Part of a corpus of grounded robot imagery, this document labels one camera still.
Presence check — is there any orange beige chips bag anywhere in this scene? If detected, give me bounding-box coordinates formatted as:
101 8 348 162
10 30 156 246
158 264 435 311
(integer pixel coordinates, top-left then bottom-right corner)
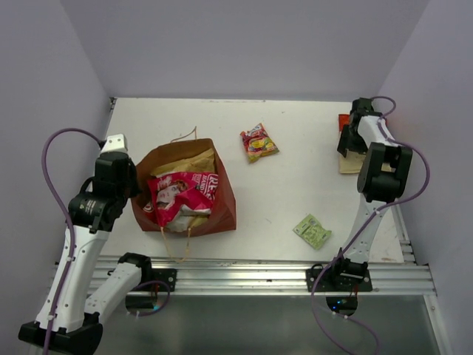
338 115 395 175

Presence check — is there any pink REAL chips bag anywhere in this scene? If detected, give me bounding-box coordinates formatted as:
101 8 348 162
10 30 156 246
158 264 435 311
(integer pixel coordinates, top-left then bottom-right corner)
147 172 219 227

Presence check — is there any red white chips bag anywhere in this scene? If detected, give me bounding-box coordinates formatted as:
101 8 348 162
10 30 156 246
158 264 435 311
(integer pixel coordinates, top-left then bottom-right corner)
142 202 211 232

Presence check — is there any brown kraft chips bag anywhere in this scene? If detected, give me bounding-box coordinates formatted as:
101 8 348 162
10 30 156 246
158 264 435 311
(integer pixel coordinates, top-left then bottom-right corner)
150 149 216 177

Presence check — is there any red paper bag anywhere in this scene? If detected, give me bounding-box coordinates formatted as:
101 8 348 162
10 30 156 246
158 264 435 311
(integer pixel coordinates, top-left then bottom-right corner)
131 126 238 263

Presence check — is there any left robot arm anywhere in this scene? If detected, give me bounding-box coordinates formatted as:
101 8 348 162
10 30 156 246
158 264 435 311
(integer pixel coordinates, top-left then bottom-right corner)
18 152 154 354

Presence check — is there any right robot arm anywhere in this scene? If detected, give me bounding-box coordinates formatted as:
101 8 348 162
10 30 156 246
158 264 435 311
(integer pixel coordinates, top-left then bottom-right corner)
328 98 412 291

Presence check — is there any orange yellow candy packet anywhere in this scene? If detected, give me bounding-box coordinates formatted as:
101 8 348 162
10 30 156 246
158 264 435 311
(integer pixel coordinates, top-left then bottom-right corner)
240 123 279 163

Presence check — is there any green small sachet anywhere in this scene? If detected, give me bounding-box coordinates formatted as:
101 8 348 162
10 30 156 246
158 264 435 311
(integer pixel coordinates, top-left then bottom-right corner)
293 214 332 250

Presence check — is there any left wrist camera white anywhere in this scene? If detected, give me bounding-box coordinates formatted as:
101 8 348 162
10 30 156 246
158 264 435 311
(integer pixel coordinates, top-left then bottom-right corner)
101 134 128 154

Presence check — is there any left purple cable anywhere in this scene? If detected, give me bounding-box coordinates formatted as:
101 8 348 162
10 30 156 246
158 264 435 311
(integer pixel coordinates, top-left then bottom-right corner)
40 128 104 355

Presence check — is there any aluminium mounting rail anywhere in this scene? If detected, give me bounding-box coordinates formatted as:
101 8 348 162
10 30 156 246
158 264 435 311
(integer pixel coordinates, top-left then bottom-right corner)
55 257 440 297

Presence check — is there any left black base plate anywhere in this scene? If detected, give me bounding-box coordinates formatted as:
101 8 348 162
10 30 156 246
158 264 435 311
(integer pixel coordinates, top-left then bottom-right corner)
129 268 177 296

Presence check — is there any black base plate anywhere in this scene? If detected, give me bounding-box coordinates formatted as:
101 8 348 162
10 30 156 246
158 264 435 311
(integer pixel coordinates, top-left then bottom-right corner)
129 268 177 296
315 259 373 292

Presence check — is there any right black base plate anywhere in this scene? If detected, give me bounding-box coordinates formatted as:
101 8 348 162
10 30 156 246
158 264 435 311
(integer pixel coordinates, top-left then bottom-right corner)
315 259 373 292

